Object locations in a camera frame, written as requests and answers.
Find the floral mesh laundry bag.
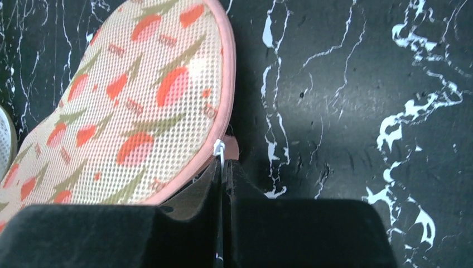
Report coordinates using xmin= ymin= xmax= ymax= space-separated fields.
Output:
xmin=1 ymin=1 xmax=239 ymax=231

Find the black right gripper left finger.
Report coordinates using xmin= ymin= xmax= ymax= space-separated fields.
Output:
xmin=1 ymin=160 xmax=221 ymax=267

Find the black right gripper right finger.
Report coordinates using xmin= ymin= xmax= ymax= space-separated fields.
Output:
xmin=222 ymin=160 xmax=397 ymax=267

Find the beige round mesh laundry bag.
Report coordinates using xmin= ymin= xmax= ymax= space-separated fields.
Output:
xmin=1 ymin=107 xmax=18 ymax=180

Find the white zipper pull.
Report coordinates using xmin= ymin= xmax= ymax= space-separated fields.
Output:
xmin=213 ymin=139 xmax=226 ymax=174

